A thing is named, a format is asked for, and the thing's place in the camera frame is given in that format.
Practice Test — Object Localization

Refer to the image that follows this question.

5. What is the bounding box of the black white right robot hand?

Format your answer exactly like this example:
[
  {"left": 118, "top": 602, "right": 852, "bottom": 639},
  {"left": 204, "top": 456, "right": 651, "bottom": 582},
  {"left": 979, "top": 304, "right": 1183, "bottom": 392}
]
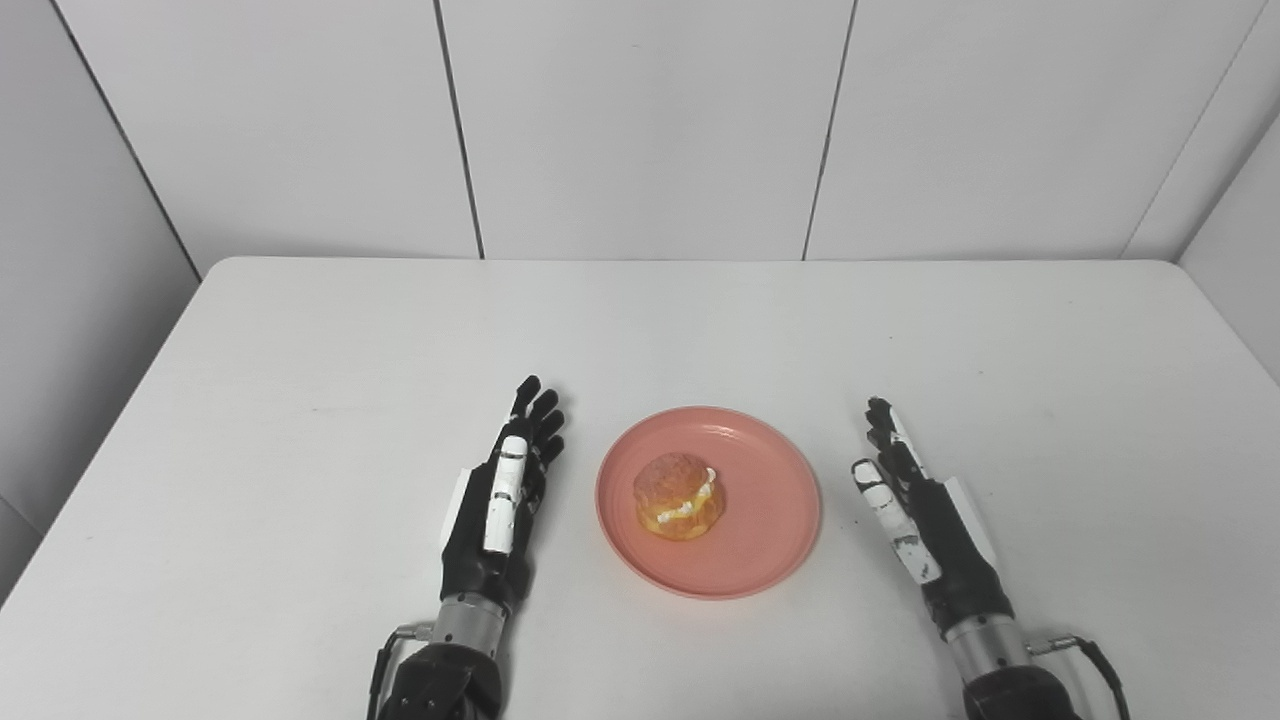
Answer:
[{"left": 851, "top": 397, "right": 1017, "bottom": 640}]

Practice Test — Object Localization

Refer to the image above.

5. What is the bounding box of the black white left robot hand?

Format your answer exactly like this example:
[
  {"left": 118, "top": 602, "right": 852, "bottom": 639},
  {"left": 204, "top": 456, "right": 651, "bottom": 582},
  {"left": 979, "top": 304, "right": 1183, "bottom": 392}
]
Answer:
[{"left": 440, "top": 375, "right": 567, "bottom": 614}]

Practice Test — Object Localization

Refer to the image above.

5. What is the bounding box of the pink round plate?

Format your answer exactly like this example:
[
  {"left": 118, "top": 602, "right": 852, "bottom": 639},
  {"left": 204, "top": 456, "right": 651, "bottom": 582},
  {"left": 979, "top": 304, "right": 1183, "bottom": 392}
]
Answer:
[{"left": 595, "top": 405, "right": 823, "bottom": 601}]

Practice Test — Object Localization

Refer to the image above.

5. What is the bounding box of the golden cream puff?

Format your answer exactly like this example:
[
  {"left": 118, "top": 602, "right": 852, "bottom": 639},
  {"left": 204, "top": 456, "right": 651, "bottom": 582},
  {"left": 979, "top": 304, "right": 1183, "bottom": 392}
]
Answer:
[{"left": 633, "top": 452, "right": 725, "bottom": 542}]

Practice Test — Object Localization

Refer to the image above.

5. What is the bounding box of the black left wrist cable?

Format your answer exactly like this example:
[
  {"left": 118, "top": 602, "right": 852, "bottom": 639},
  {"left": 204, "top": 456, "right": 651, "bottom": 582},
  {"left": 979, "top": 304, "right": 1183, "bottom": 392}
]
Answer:
[{"left": 365, "top": 622, "right": 437, "bottom": 720}]

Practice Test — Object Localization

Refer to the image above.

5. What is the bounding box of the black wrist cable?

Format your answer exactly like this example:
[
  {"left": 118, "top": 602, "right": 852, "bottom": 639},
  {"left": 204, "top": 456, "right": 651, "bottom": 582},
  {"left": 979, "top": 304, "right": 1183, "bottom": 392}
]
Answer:
[
  {"left": 1027, "top": 633, "right": 1132, "bottom": 720},
  {"left": 365, "top": 622, "right": 437, "bottom": 720}
]

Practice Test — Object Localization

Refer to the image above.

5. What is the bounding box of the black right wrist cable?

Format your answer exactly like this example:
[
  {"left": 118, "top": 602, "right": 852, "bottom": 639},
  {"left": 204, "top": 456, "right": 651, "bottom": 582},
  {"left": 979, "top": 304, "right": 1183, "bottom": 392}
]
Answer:
[{"left": 1027, "top": 633, "right": 1132, "bottom": 720}]

